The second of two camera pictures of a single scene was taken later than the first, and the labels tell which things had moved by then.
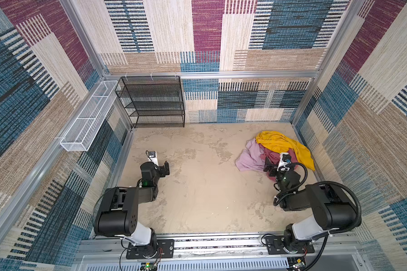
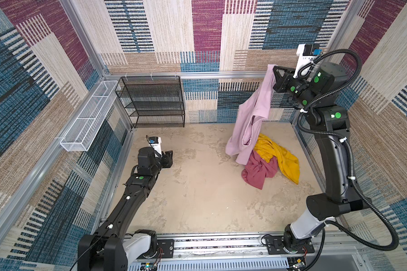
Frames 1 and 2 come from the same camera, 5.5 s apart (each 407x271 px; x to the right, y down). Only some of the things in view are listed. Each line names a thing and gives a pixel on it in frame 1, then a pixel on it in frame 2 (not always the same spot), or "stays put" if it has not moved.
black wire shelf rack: [154, 101] stays put
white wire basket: [82, 133] stays put
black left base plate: [164, 248] stays put
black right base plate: [275, 245] stays put
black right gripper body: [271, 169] → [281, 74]
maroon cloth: [272, 156] → [257, 169]
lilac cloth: [249, 158] → [241, 141]
